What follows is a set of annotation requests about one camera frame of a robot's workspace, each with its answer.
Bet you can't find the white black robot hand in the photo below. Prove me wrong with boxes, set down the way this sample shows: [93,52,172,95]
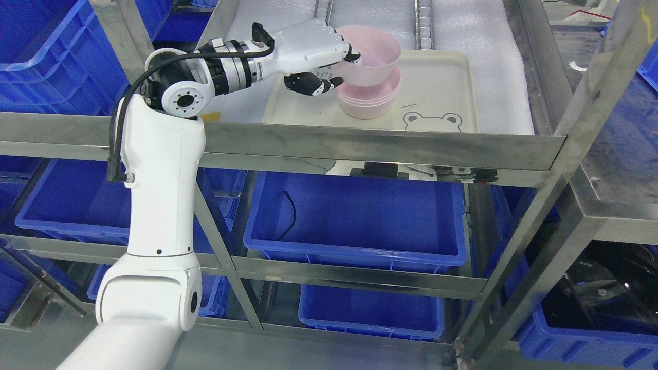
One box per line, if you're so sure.
[249,18,361,96]

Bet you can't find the pink ikea bowl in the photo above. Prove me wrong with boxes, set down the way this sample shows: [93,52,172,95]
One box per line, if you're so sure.
[331,25,402,87]

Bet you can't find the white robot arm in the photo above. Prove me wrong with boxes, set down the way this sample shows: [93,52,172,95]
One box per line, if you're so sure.
[59,31,275,369]

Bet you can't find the blue bin middle shelf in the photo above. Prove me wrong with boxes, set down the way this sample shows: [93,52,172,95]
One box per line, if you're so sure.
[244,172,467,274]

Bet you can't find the blue bin shelf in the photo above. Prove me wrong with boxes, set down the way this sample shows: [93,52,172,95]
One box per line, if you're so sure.
[298,284,445,341]
[15,159,247,246]
[244,172,467,274]

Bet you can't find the blue bin bottom shelf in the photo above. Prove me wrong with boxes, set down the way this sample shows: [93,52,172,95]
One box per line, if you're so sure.
[298,284,445,341]

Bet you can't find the blue bin left shelf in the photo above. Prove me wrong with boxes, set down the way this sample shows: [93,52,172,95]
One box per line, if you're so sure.
[15,159,247,246]

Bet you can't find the steel shelf rack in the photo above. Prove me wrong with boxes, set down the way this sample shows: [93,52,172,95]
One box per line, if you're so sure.
[0,0,658,370]

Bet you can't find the stacked pink bowls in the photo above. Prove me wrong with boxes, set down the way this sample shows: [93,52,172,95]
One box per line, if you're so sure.
[337,66,401,120]

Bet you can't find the cream bear tray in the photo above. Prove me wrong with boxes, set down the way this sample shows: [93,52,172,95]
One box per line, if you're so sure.
[263,50,479,133]

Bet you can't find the blue bin upper left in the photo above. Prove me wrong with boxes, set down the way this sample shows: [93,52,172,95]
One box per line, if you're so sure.
[0,0,129,115]

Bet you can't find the stainless steel table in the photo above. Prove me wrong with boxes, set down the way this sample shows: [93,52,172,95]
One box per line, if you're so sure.
[555,1,656,244]

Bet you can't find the black helmet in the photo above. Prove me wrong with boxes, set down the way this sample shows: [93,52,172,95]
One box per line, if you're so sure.
[541,240,657,335]

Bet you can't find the blue bin with helmet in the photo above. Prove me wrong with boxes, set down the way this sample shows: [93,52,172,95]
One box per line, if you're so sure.
[517,240,656,369]

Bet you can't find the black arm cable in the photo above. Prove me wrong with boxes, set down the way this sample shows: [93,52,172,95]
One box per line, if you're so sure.
[106,23,275,183]

